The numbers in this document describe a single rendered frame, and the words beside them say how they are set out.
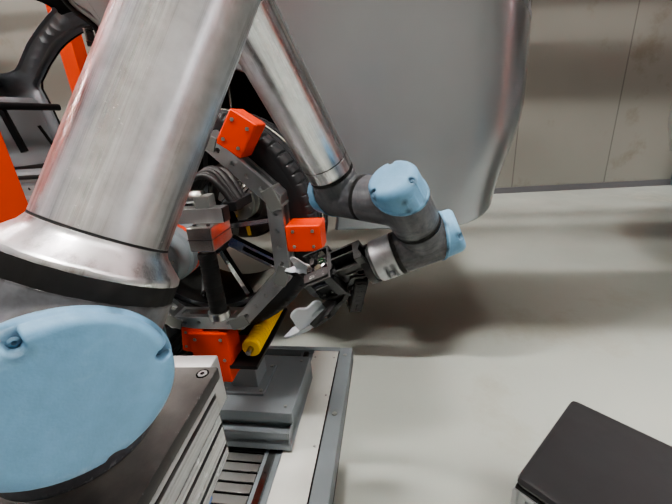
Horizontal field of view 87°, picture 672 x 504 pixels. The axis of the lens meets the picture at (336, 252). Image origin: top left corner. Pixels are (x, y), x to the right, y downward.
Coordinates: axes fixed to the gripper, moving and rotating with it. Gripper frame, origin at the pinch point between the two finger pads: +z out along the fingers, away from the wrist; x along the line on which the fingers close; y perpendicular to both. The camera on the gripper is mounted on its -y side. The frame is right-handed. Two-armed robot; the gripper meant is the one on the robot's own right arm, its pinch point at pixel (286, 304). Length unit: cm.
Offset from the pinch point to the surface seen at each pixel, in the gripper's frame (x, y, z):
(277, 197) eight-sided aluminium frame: -28.0, 3.9, 0.0
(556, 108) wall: -367, -305, -206
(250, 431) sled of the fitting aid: 6, -51, 50
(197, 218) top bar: -14.0, 17.8, 8.6
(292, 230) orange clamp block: -23.2, -3.5, 0.7
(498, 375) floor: -14, -125, -27
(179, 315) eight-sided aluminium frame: -18.0, -10.2, 44.9
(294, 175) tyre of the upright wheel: -37.0, 1.3, -3.4
